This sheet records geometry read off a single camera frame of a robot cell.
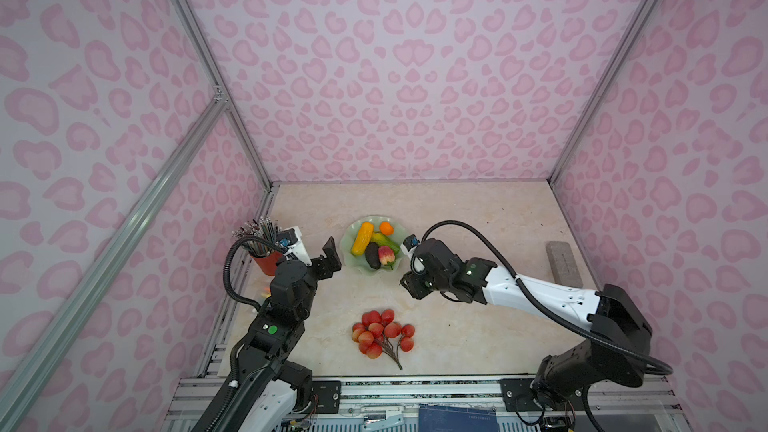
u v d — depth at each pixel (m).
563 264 0.93
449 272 0.61
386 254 0.92
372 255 0.95
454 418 0.70
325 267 0.65
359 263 0.95
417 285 0.70
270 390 0.60
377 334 0.78
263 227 0.90
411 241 0.72
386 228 0.99
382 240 0.98
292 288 0.52
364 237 0.98
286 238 0.61
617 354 0.37
